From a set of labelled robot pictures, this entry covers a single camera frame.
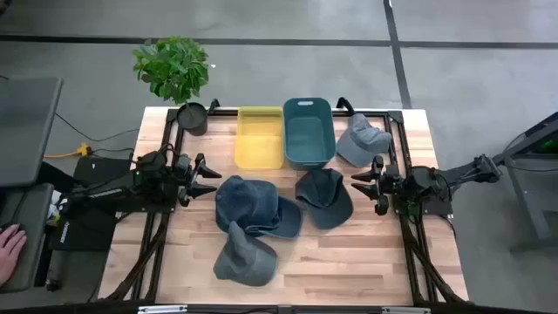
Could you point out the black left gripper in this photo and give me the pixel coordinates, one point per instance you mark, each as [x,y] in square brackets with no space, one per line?
[183,170]

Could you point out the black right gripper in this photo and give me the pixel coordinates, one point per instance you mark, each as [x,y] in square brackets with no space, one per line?
[388,183]

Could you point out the dark grey cap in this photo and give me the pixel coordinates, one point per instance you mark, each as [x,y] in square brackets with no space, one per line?
[324,196]

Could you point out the blue denim cap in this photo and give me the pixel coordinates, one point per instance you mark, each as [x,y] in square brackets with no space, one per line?
[248,202]

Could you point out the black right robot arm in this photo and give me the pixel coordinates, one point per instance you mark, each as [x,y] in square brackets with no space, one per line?
[436,179]

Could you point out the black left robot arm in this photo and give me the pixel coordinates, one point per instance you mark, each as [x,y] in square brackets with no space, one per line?
[109,189]

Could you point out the light grey cap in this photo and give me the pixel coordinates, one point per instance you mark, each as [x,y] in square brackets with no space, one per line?
[364,139]

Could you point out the yellow plastic bin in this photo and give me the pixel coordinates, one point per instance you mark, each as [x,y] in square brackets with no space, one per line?
[259,139]

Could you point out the teal plastic bin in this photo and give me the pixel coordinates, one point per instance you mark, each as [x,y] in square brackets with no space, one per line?
[308,139]

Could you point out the green potted plant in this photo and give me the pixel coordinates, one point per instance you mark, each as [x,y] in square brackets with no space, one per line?
[172,70]

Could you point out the yellow power plug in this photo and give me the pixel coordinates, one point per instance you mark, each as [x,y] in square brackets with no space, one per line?
[80,151]

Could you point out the black labelled control box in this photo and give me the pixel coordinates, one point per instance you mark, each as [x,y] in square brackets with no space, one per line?
[83,233]

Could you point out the dark metal stand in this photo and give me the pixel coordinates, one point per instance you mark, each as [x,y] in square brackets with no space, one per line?
[529,192]

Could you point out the grey desk top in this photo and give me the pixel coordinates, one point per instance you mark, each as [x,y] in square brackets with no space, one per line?
[26,131]

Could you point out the grey side table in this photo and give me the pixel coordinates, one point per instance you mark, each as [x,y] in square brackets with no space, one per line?
[26,235]

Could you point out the person's hand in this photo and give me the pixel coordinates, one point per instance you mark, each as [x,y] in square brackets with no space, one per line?
[9,253]

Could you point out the black aluminium table frame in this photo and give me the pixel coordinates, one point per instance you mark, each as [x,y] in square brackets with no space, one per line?
[407,244]

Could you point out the silver frame bracket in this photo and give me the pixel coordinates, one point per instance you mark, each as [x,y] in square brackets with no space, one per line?
[162,309]
[405,310]

